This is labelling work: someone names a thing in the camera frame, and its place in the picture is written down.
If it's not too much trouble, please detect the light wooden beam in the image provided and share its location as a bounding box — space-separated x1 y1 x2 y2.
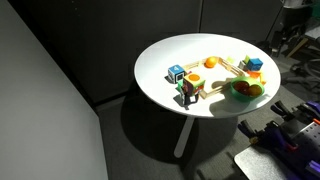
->
286 36 310 60

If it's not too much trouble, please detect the wooden tray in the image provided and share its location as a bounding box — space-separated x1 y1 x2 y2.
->
181 55 248 100

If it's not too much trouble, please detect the red toy fruit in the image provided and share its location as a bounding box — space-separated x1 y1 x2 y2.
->
233 80 250 94

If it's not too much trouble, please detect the orange block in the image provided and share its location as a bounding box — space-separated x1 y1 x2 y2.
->
248 69 263 80

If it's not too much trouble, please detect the grey metal base plate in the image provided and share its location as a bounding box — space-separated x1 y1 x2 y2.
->
233 145 295 180

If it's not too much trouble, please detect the grey block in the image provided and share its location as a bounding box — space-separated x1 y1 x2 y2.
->
238 60 249 71

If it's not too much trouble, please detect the yellow toy fruit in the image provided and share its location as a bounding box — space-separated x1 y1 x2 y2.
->
248 84 264 98

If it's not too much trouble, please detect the multicolour cube with orange circle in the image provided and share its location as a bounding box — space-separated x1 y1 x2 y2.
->
182 72 206 96

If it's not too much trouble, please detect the blue number cube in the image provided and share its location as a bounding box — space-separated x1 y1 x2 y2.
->
167 64 187 84

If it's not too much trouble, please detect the small toy figure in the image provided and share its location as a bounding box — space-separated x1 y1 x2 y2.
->
176 79 201 109

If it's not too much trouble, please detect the yellow toy banana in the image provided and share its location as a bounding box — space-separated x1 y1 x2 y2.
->
259 71 268 85

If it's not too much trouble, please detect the orange toy fruit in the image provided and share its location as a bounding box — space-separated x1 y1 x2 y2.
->
204 55 219 69

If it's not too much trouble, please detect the dark blue block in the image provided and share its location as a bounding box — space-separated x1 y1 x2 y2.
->
247 57 264 72

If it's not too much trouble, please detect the purple clamp with orange tip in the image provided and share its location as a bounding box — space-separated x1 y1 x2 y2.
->
270 100 320 123
237 119 298 152

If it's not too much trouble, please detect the green bowl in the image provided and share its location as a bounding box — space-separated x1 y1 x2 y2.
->
230 75 266 103

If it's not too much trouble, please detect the black perforated mounting board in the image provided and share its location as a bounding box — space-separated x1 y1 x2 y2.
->
292 121 320 162

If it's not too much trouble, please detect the white table leg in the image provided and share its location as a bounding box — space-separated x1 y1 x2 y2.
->
173 115 195 159

